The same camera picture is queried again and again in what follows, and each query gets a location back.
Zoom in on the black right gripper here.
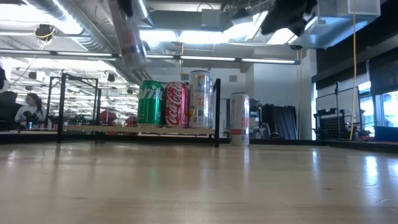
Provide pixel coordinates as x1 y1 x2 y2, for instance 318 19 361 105
260 0 318 37

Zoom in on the green Sprite can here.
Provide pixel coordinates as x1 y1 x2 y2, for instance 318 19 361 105
137 79 165 127

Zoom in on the red Coca-Cola can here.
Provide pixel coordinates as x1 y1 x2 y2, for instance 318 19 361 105
164 81 190 128

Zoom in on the silver Celsius can pink print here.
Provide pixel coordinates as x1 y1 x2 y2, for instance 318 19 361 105
188 69 215 129

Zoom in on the long ceiling light bar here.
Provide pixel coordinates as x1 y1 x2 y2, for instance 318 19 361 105
0 49 118 62
146 55 301 65

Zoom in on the black pegboard panel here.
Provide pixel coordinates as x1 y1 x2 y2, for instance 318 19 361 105
313 108 351 141

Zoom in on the red chair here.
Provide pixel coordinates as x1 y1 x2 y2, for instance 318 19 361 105
99 110 118 126
124 115 140 128

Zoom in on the person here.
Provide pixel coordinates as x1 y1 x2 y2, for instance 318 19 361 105
14 93 48 129

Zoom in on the blue plastic bin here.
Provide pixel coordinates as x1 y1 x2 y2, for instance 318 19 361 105
374 125 398 142

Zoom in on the black monitor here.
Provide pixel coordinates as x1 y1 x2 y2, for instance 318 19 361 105
0 90 19 125

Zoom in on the black ceiling camera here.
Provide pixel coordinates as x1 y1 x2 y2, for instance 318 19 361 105
34 24 57 42

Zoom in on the black aluminium table frame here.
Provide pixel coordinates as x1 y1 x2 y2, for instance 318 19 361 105
0 130 398 154

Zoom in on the black frame wooden shelf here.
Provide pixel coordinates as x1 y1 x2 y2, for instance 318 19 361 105
57 73 223 148

